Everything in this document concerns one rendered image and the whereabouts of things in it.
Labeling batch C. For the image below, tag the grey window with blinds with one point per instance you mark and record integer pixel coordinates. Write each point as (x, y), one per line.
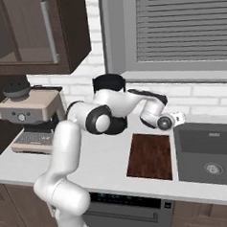
(176, 27)

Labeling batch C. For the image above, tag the brown base cabinet drawer front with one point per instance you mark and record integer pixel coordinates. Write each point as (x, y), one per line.
(209, 216)

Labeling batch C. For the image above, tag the dark wood cutting board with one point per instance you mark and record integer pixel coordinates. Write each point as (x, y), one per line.
(150, 156)

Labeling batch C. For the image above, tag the grey kitchen sink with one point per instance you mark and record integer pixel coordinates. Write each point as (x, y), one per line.
(207, 150)

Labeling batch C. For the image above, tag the beige espresso coffee machine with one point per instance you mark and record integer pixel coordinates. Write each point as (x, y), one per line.
(31, 106)

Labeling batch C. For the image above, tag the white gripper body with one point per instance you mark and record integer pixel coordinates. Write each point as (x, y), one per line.
(179, 119)

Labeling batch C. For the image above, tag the dark brown wall cabinet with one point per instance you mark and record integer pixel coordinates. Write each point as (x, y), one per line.
(76, 28)

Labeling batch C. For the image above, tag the grey dishwasher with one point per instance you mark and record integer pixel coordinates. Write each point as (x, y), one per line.
(126, 218)

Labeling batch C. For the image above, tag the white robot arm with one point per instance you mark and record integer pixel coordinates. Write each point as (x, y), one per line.
(66, 154)

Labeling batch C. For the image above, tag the brown base cabinet door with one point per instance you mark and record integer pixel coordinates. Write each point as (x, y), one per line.
(23, 214)

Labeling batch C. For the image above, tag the glass wall cabinet door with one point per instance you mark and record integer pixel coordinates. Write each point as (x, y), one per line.
(20, 29)

